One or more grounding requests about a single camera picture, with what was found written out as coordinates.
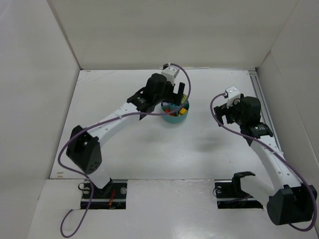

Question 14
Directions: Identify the purple cable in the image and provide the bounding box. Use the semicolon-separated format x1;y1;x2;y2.
57;63;192;238
210;92;317;230

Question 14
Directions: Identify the yellow orange lego brick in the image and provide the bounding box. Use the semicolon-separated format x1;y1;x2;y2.
178;108;187;116

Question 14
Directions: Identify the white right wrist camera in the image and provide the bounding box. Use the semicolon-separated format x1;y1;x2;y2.
224;86;241;109

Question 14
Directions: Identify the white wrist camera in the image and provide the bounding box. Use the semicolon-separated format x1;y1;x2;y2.
224;86;241;109
161;64;179;85

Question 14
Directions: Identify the teal round divided container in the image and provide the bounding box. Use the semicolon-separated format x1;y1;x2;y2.
160;101;189;124

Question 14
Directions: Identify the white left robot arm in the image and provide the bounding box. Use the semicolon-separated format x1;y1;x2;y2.
66;67;185;194

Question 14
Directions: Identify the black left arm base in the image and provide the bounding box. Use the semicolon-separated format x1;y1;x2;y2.
78;180;128;210

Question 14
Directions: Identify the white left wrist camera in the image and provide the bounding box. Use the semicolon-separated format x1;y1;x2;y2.
161;64;179;85

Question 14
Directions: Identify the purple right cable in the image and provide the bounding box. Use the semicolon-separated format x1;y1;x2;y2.
210;92;317;230

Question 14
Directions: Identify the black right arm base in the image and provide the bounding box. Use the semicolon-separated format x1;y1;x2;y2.
213;171;263;209

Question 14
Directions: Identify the aluminium rail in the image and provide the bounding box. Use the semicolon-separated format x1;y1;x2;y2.
248;70;284;155

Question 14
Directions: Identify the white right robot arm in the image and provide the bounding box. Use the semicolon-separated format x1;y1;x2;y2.
210;93;318;232

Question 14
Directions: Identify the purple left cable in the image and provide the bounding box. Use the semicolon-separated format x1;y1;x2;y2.
57;63;192;238

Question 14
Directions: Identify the lime green lego brick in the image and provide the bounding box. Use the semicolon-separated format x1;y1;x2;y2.
181;94;187;105

